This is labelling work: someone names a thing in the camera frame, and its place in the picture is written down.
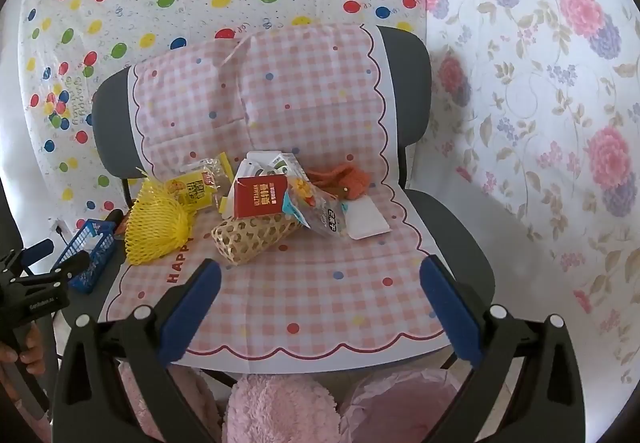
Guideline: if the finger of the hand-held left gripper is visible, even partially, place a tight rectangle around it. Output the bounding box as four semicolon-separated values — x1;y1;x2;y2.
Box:
50;250;101;285
20;239;55;266

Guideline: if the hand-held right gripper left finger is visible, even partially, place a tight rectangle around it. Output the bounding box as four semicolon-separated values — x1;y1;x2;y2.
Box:
52;260;223;443

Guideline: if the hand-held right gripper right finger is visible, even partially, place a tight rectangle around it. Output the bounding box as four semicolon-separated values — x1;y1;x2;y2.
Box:
419;254;586;443

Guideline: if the blue plastic basket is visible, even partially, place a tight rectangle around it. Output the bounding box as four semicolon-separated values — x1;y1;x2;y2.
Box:
52;219;118;294

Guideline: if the person's left hand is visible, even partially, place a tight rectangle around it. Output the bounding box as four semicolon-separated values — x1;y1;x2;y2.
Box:
0;323;47;391

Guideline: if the woven bamboo basket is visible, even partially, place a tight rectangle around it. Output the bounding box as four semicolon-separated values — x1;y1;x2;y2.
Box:
211;213;301;266

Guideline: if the yellow net bag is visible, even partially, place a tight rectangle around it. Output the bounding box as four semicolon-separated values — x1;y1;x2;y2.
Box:
124;168;195;266

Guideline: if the yellow snack packet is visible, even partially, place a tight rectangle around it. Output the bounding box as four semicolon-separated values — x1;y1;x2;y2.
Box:
167;152;235;211

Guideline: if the white paper envelope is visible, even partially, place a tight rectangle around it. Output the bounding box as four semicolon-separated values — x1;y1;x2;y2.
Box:
345;197;391;240

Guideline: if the red packet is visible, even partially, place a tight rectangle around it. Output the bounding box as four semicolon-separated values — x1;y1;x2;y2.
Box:
232;176;291;221

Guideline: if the pink fluffy clothing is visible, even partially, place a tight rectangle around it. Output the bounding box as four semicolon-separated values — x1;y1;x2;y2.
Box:
117;360;468;443

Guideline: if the clear colourful snack bag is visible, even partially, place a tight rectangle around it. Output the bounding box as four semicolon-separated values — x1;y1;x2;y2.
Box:
281;177;351;239

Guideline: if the orange knitted glove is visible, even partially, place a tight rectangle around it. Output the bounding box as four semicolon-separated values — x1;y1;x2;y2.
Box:
305;163;372;201

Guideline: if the pink checkered plastic cloth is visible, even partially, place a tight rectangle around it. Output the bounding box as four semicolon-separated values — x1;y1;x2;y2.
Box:
97;23;446;374

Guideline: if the floral print cloth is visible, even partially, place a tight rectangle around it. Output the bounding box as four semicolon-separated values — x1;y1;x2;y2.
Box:
400;0;640;384

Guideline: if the grey office chair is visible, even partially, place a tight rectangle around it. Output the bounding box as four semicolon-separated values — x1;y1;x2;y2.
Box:
91;26;497;386

